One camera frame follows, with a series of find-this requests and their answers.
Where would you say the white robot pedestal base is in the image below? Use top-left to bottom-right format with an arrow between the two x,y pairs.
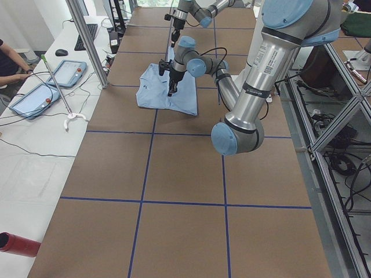
231,0 -> 293,102

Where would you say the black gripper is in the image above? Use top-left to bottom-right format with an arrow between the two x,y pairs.
168,68 -> 184,97
170,19 -> 184,48

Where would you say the black computer mouse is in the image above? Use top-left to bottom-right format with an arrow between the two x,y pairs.
55,49 -> 68,57

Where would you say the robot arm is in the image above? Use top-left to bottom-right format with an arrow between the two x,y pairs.
164,1 -> 255,48
159,0 -> 343,155

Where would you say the black keyboard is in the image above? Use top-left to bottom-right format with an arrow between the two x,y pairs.
74,23 -> 99,52

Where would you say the black power adapter box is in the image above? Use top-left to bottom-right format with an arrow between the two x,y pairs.
108,31 -> 120,54

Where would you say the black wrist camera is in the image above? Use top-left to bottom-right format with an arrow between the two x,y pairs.
164,14 -> 172,21
158,59 -> 173,76

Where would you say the blue teach pendant far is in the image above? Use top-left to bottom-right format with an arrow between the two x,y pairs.
53,60 -> 87,89

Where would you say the red cylinder bottle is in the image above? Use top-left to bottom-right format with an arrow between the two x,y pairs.
1,232 -> 41,257

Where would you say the blue teach pendant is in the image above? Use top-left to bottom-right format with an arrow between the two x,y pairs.
9,84 -> 60,119
53,60 -> 87,89

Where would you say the reacher grabber stick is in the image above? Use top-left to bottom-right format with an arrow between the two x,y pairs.
41,54 -> 88,132

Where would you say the blue teach pendant near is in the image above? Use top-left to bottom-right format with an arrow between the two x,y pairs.
9,84 -> 60,119

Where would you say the aluminium frame post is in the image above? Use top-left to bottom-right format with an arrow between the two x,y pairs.
66,0 -> 108,89

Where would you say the seated person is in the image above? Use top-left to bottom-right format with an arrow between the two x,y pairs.
1,40 -> 33,86

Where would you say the light blue t-shirt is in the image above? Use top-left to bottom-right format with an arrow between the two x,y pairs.
136,47 -> 199,116

